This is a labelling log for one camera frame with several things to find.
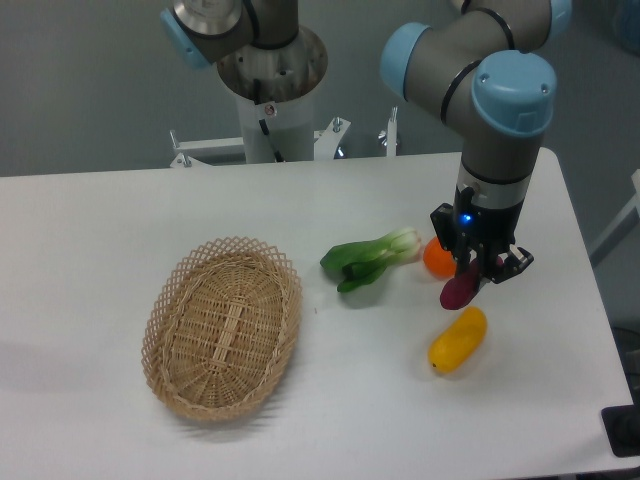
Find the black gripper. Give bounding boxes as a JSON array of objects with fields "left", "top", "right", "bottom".
[{"left": 430, "top": 182, "right": 534, "bottom": 293}]

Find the purple sweet potato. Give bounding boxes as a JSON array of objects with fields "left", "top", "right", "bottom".
[{"left": 440, "top": 259, "right": 490, "bottom": 310}]

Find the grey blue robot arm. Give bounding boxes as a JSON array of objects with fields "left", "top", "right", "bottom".
[{"left": 160, "top": 1, "right": 572, "bottom": 301}]

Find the orange fruit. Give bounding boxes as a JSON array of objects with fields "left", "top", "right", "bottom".
[{"left": 422, "top": 237, "right": 456, "bottom": 278}]

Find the yellow mango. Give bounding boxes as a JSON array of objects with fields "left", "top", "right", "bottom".
[{"left": 428, "top": 306, "right": 488, "bottom": 374}]

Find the green bok choy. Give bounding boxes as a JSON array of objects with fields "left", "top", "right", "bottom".
[{"left": 320, "top": 227, "right": 421, "bottom": 293}]

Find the black box at table edge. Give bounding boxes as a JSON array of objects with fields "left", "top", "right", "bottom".
[{"left": 601, "top": 405, "right": 639, "bottom": 458}]

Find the woven wicker basket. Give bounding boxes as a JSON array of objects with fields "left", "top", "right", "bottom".
[{"left": 141, "top": 237, "right": 302, "bottom": 422}]

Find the white frame at right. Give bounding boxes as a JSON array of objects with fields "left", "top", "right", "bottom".
[{"left": 587, "top": 170, "right": 639, "bottom": 267}]

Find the white metal base frame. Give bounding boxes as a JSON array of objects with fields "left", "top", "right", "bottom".
[{"left": 168, "top": 106, "right": 402, "bottom": 168}]

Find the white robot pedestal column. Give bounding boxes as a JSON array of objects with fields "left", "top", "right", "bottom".
[{"left": 217, "top": 26, "right": 328, "bottom": 139}]

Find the black cable on pedestal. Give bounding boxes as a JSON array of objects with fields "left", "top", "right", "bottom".
[{"left": 252, "top": 78, "right": 286, "bottom": 164}]

